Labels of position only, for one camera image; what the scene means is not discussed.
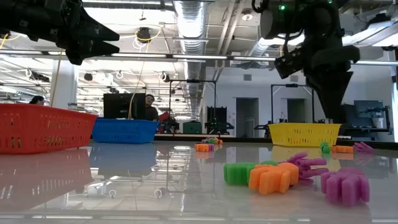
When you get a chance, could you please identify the white column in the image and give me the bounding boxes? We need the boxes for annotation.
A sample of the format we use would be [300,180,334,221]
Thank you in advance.
[50,58,78,110]

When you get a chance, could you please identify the black ceiling camera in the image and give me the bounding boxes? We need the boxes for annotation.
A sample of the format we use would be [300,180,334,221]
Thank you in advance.
[136,27,152,44]

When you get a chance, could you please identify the black monitor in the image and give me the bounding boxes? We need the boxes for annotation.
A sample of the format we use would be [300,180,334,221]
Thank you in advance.
[103,93,147,120]

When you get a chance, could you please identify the grey door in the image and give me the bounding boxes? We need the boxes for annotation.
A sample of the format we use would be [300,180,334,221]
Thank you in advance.
[287,98,308,124]
[235,97,260,138]

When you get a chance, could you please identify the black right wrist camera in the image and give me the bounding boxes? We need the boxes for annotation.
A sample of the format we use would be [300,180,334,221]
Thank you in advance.
[274,46,304,79]

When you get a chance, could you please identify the blue plastic basket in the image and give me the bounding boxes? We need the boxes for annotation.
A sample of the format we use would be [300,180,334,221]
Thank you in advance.
[91,117,159,145]

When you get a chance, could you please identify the black metal frame rig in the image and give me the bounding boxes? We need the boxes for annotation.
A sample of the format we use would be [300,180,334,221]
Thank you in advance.
[270,83,315,124]
[169,79,218,135]

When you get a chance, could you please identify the green box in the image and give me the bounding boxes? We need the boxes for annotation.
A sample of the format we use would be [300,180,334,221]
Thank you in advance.
[182,121,203,135]

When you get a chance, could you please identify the black cabinet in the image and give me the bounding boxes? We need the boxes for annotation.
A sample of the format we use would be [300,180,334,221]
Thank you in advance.
[207,106,228,125]

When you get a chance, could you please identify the blue screen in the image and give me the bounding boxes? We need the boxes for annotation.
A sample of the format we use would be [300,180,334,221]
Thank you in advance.
[353,100,385,119]

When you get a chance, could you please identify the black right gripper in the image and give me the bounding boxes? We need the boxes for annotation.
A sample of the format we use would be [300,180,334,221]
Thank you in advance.
[303,29,361,124]

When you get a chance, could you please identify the overhead beam with light strips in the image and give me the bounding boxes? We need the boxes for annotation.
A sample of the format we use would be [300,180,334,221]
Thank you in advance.
[0,49,398,67]

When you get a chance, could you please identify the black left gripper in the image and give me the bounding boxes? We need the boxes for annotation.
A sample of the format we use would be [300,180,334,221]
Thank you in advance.
[15,0,121,67]

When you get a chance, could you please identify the red plastic basket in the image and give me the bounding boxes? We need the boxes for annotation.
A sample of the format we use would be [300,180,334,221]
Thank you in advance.
[0,103,99,156]

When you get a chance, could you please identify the yellow plastic basket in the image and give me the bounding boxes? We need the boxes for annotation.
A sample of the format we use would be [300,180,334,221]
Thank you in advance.
[267,123,342,147]

